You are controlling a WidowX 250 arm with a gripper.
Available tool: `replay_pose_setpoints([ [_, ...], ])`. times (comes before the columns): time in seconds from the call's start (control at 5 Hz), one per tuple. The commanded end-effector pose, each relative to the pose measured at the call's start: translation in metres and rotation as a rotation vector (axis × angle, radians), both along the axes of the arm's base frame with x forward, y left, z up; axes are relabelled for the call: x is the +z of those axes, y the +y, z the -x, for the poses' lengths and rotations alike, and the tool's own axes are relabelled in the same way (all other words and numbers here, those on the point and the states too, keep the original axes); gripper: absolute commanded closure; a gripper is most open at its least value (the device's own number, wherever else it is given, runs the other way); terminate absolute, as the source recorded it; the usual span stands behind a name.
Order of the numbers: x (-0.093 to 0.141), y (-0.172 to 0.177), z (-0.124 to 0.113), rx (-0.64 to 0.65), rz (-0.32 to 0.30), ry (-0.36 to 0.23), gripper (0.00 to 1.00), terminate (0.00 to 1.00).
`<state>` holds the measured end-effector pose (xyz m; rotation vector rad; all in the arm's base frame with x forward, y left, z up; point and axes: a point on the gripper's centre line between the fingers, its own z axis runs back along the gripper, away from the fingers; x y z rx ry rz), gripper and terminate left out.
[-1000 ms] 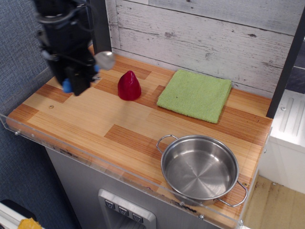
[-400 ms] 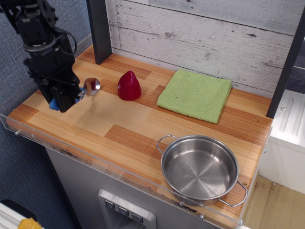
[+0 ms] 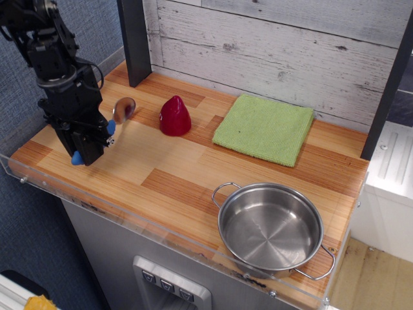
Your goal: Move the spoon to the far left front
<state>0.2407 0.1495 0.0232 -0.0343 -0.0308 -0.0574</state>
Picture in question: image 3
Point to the red strawberry shaped toy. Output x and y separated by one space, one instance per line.
174 118

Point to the grey cabinet with dispenser panel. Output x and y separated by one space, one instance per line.
138 270

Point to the green folded cloth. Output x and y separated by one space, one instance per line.
265 129

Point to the white ribbed side unit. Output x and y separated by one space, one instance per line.
382 217

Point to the blue handled metal spoon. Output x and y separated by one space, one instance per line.
122 111

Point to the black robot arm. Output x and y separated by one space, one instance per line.
41 37

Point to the clear acrylic table guard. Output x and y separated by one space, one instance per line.
165 183

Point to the dark vertical post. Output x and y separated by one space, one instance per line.
391 87
135 40

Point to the dark right vertical post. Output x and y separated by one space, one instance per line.
391 87

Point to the dark left vertical post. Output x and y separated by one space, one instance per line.
135 40

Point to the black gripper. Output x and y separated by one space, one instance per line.
72 109

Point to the stainless steel pot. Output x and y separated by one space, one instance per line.
271 230

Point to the yellow black object corner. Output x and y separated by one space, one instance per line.
20 292

